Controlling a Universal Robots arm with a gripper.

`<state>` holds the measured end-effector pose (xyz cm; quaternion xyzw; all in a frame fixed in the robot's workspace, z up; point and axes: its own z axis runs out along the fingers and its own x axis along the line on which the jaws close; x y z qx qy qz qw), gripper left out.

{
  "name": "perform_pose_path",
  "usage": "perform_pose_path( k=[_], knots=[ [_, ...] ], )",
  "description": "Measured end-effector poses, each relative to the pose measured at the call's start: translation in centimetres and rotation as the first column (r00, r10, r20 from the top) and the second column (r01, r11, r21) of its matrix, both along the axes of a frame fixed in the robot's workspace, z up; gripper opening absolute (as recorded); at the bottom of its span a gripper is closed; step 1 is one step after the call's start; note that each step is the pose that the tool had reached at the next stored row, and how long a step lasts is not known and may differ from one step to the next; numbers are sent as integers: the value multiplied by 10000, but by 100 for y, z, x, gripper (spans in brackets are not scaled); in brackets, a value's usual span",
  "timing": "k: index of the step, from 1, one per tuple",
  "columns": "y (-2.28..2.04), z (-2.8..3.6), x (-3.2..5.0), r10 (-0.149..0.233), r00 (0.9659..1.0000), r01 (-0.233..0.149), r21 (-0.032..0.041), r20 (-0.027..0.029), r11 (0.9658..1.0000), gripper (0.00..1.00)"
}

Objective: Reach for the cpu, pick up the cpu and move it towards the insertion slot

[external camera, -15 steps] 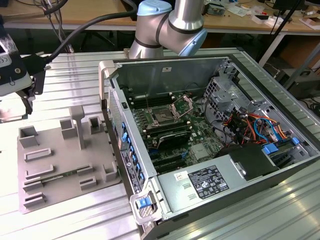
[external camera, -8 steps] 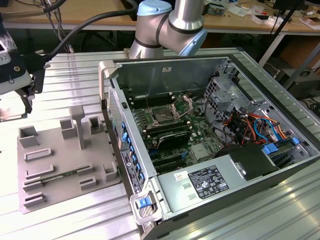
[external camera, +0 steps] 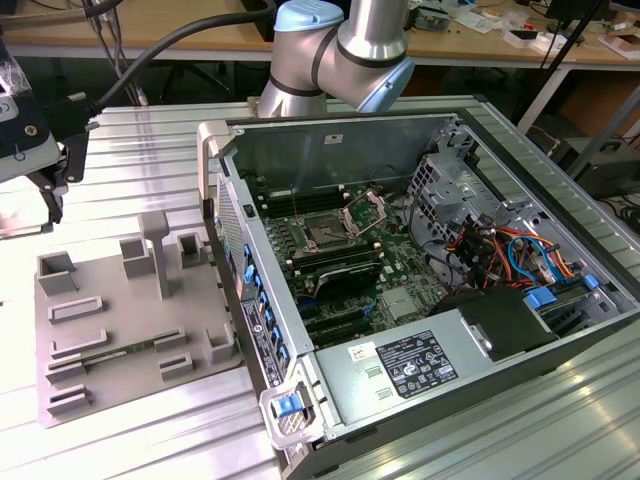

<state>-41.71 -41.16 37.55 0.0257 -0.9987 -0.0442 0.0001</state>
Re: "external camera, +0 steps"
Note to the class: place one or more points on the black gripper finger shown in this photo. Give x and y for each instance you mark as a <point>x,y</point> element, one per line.
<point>52,200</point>

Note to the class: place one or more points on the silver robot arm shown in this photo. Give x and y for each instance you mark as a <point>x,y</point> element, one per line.
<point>370,30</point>

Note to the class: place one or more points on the blue slot tab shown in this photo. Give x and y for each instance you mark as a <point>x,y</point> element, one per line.
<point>264,297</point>
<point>270,315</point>
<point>250,278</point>
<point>245,252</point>

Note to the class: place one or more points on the black RAM slot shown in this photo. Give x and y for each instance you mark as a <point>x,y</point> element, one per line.
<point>300,192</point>
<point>337,262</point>
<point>305,206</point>
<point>330,249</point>

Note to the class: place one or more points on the CPU socket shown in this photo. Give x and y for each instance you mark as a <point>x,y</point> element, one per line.
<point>322,232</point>

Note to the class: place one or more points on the black expansion slot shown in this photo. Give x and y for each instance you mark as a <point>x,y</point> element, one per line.
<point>335,317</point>
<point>340,334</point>

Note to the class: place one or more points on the grey parts rack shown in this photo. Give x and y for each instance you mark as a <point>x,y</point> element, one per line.
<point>125,310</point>

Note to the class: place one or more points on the green RAM stick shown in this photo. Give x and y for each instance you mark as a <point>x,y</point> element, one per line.
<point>120,351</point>

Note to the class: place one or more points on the thin locking lever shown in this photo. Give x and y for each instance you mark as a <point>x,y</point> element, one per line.
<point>295,202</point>

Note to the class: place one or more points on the open PC case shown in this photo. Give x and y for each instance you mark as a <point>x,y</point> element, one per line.
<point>282,310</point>

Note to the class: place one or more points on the black expansion card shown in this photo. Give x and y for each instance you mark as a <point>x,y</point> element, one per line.
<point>350,280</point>

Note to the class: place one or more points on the blue case latch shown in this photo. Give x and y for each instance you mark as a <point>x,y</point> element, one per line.
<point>288,405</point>

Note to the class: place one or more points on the green motherboard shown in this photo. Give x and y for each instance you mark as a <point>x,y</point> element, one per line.
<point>400,260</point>

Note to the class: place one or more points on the silver power supply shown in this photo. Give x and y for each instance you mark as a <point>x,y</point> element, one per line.
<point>350,390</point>

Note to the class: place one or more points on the silver chipset heatsink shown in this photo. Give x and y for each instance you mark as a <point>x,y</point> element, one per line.
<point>402,304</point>

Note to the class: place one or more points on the silver drive cage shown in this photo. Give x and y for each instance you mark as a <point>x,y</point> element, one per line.
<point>450,195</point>

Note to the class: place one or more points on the grey electronic device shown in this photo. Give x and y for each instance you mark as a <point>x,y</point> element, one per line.
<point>435,19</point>

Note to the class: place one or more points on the white papers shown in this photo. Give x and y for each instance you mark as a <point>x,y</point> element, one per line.
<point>477,21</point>

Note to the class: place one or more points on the black plastic shroud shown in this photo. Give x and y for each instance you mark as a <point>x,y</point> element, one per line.
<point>500,315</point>

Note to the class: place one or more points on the small white box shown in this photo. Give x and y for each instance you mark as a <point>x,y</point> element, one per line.
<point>542,45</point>

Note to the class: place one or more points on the long wooden desk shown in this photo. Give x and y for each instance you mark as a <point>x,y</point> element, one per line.
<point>575,50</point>

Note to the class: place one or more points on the blue plastic clip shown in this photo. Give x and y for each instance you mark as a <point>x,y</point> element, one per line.
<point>591,282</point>

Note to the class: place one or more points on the brown cardboard box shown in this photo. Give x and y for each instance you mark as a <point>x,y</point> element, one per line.
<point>595,107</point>

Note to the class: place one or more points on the black box under desk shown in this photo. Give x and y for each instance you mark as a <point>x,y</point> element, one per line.
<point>615,175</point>

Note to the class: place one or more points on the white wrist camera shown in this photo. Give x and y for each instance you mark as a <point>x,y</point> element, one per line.
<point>25,165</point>

